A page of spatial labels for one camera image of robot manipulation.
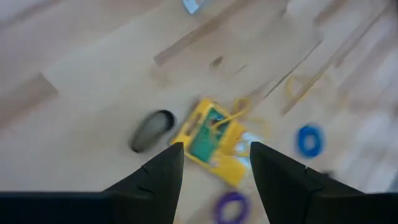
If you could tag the blue coil wristband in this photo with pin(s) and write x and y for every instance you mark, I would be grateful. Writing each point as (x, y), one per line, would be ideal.
(300, 141)

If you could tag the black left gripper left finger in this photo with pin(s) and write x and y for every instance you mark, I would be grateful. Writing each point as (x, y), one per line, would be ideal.
(158, 186)

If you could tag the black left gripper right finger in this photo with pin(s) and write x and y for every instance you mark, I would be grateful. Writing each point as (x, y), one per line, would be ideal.
(280, 186)

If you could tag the black silicone wristband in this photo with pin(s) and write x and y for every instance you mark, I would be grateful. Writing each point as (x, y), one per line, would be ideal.
(170, 118)

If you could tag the yellow crayon box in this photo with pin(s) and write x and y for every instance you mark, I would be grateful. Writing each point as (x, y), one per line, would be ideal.
(205, 143)

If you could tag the purple coil wristband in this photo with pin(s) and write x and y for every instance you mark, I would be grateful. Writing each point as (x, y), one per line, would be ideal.
(217, 208)

